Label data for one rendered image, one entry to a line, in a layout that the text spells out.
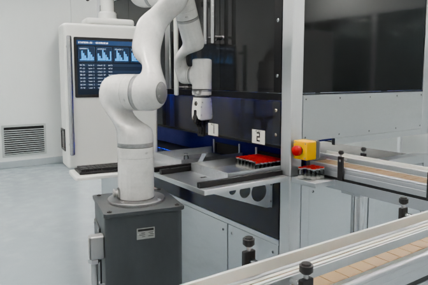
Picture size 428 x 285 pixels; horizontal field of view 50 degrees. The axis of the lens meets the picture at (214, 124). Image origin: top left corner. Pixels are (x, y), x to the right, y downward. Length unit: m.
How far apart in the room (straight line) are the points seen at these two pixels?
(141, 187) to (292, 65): 0.75
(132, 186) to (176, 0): 0.64
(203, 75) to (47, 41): 5.32
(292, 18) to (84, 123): 1.23
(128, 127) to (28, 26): 5.65
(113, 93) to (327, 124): 0.92
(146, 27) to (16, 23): 5.53
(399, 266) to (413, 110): 1.61
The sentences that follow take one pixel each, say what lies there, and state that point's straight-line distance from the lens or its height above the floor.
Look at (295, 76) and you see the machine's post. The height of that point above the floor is 1.28.
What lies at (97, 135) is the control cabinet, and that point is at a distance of 2.48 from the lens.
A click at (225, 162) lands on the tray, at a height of 0.90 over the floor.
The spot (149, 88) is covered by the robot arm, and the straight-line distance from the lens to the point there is 1.44.
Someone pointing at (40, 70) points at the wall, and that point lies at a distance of 7.06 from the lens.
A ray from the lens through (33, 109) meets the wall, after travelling 7.04.
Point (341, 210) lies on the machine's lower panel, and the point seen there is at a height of 0.69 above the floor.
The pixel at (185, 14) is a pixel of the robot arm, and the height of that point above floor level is 1.52.
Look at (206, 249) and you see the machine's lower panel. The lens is 2.42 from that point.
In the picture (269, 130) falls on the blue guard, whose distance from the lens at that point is 1.90.
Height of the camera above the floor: 1.27
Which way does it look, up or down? 6 degrees down
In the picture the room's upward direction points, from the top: straight up
